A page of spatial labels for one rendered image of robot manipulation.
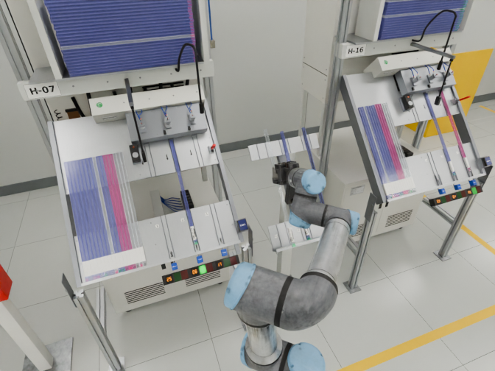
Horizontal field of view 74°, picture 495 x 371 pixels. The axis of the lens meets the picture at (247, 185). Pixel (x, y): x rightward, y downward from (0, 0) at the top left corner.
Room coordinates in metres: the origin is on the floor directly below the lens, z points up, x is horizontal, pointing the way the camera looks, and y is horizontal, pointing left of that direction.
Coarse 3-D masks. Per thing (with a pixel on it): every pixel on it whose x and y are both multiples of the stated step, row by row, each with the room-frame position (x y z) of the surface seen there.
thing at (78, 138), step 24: (72, 120) 1.34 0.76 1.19; (120, 120) 1.38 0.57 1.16; (72, 144) 1.26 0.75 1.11; (96, 144) 1.28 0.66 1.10; (120, 144) 1.30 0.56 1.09; (144, 144) 1.32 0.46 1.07; (168, 144) 1.34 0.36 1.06; (192, 144) 1.36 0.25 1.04; (144, 168) 1.23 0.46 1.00; (168, 168) 1.25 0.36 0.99; (192, 168) 1.27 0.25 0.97
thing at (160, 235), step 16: (192, 208) 1.13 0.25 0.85; (208, 208) 1.14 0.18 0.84; (224, 208) 1.15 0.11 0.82; (144, 224) 1.05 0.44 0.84; (160, 224) 1.06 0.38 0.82; (176, 224) 1.07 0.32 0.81; (208, 224) 1.09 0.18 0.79; (224, 224) 1.10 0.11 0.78; (144, 240) 0.99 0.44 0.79; (160, 240) 1.00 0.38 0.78; (176, 240) 1.01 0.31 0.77; (192, 240) 1.02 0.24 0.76; (208, 240) 1.03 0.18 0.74; (224, 240) 1.04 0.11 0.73; (80, 256) 0.91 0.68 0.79; (160, 256) 0.95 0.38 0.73; (176, 256) 0.96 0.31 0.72; (80, 272) 0.86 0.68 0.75
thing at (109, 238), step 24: (72, 168) 1.17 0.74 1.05; (96, 168) 1.19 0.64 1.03; (120, 168) 1.21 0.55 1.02; (72, 192) 1.10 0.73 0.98; (96, 192) 1.11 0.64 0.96; (120, 192) 1.13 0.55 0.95; (96, 216) 1.03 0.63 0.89; (120, 216) 1.05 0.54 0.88; (96, 240) 0.96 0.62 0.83; (120, 240) 0.97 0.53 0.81; (96, 264) 0.89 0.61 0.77; (120, 264) 0.90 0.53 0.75; (144, 264) 0.91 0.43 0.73
